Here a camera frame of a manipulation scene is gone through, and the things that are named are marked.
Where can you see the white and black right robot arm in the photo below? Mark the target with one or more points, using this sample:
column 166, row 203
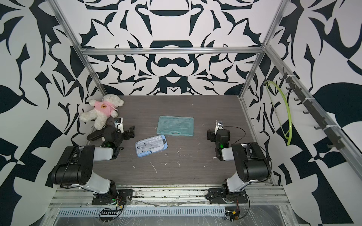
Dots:
column 251, row 164

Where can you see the black glasses case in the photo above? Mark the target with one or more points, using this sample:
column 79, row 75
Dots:
column 98, row 134

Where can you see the blue ruler set case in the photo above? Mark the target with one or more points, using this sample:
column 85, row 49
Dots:
column 151, row 145

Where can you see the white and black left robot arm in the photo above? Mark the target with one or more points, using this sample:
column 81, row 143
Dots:
column 75, row 166

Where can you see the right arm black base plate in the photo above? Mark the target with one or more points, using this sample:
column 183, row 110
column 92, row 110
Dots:
column 221, row 196

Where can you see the yellow black connector with cables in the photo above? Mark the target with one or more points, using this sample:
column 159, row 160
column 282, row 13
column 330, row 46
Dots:
column 232, row 215

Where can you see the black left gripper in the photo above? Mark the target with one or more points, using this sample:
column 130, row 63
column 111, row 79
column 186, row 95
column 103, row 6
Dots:
column 127, row 133

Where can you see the black wall hook rail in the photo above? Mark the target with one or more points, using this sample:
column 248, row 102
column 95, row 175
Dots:
column 313, row 108

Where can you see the white teddy bear pink shirt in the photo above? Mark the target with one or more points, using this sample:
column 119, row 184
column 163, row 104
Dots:
column 102, row 110

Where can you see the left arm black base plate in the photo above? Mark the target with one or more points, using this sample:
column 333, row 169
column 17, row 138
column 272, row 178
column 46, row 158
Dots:
column 121, row 197

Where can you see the teal transparent ruler set case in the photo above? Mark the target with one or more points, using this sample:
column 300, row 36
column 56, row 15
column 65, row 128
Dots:
column 175, row 126

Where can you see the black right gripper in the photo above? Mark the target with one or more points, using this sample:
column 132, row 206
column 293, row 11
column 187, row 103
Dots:
column 211, row 134

